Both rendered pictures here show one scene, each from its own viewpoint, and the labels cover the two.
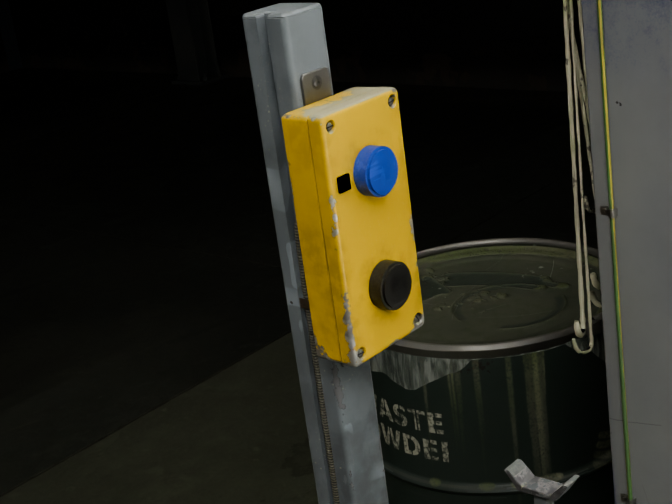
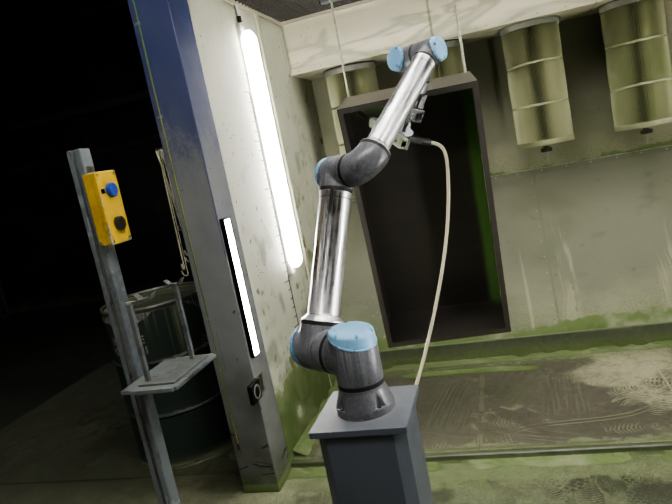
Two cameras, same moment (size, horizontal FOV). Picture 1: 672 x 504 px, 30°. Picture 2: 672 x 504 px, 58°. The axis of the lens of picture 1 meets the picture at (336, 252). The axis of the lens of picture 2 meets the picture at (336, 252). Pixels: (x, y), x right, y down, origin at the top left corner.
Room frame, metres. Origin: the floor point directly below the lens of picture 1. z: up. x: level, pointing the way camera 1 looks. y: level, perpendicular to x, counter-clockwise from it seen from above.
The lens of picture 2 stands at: (-1.09, 0.27, 1.45)
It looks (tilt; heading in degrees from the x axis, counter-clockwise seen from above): 9 degrees down; 333
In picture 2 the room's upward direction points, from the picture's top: 11 degrees counter-clockwise
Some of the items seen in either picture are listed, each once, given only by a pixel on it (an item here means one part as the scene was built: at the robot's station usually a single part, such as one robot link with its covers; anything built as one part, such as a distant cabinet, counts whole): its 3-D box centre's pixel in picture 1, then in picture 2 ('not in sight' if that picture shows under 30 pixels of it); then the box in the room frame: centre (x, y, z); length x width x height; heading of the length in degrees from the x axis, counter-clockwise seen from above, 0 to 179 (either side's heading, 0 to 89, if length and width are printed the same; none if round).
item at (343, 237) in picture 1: (355, 225); (107, 208); (1.20, -0.02, 1.42); 0.12 x 0.06 x 0.26; 137
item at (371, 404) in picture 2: not in sight; (363, 393); (0.57, -0.56, 0.69); 0.19 x 0.19 x 0.10
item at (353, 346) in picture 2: not in sight; (353, 352); (0.57, -0.56, 0.83); 0.17 x 0.15 x 0.18; 14
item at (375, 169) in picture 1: (375, 171); (111, 189); (1.18, -0.05, 1.48); 0.05 x 0.02 x 0.05; 137
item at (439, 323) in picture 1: (486, 295); (154, 299); (2.33, -0.29, 0.86); 0.54 x 0.54 x 0.01
